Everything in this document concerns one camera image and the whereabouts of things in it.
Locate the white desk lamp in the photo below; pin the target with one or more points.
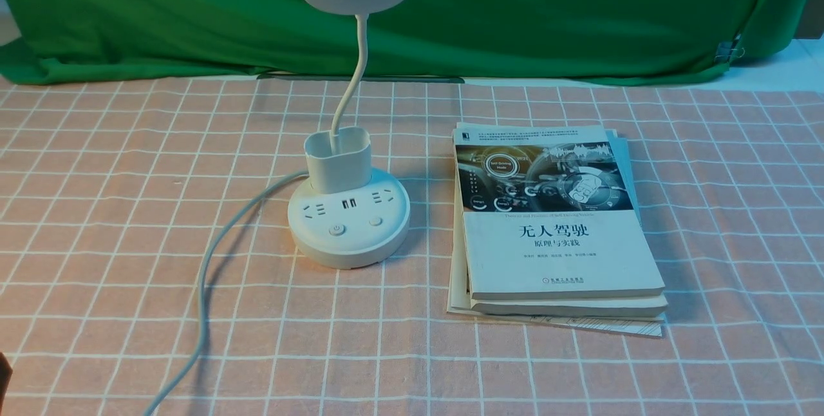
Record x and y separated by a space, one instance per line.
348 213

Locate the bottom thin booklet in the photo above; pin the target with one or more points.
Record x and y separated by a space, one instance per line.
459 299

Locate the top white self-driving book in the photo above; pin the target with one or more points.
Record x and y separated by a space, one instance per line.
553 248

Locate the pink checkered tablecloth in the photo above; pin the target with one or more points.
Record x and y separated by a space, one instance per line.
111 193

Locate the metal binder clip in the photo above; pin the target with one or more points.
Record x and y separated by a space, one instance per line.
729 51

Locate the green backdrop cloth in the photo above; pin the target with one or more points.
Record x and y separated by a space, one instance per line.
623 42

